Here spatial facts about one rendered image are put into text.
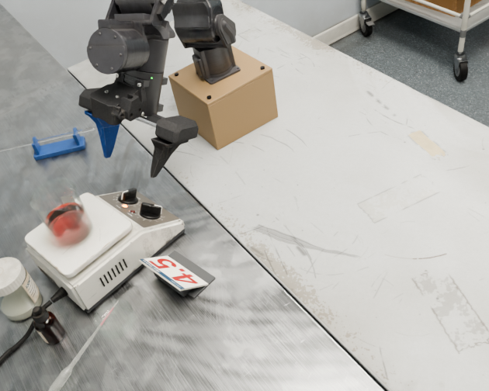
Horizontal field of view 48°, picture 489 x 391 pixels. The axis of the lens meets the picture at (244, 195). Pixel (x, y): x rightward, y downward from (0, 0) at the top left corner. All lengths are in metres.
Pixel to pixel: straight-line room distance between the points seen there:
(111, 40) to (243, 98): 0.34
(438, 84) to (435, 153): 1.79
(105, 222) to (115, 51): 0.25
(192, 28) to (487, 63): 2.15
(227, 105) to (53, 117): 0.43
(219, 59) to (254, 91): 0.09
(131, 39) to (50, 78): 0.67
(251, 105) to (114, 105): 0.33
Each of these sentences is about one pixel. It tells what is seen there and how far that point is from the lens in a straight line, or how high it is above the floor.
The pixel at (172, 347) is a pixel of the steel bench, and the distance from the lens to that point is 0.77.
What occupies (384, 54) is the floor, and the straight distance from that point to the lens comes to 2.98.
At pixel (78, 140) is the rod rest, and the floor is 0.92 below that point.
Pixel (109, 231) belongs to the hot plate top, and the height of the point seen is 0.99.
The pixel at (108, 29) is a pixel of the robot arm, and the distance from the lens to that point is 0.74.
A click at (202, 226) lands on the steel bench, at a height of 0.90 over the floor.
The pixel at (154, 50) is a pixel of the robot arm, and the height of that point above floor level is 1.17.
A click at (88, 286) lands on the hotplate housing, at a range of 0.81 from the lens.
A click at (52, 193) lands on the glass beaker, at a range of 0.82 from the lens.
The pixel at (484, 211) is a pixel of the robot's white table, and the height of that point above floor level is 0.90.
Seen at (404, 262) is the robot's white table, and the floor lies 0.90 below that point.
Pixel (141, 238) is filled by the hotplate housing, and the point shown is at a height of 0.96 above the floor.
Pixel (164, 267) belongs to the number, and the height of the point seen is 0.93.
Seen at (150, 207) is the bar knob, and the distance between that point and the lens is 0.86.
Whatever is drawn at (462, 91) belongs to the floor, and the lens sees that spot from 2.73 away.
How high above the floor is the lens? 1.54
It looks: 44 degrees down
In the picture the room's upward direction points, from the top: 11 degrees counter-clockwise
